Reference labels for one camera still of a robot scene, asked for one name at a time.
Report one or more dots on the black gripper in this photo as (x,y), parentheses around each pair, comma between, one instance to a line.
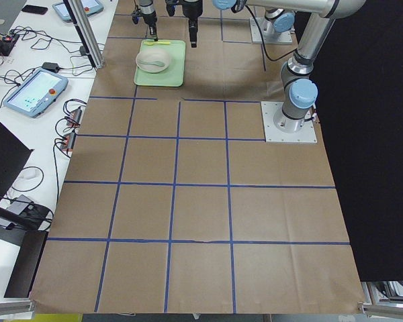
(192,8)
(148,8)

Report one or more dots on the yellow plastic fork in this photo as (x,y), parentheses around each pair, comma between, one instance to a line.
(156,42)

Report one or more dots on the white round plate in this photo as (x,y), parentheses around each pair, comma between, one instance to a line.
(153,54)

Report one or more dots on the teal plastic spoon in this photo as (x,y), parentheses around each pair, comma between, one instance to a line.
(155,63)

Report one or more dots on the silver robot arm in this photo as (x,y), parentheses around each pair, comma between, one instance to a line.
(300,92)
(146,7)

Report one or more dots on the light green tray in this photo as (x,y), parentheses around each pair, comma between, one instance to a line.
(171,77)

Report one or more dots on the black power adapter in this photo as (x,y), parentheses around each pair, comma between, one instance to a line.
(51,66)

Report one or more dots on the black smartphone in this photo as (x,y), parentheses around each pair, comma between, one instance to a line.
(34,9)

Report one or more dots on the near teach pendant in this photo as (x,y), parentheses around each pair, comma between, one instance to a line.
(37,93)

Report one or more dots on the black monitor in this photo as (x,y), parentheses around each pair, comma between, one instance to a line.
(23,223)

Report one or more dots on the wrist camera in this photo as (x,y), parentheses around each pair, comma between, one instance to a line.
(170,7)

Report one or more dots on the aluminium frame post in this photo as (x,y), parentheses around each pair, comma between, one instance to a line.
(85,32)

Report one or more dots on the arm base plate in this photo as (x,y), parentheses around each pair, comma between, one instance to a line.
(280,129)
(272,33)

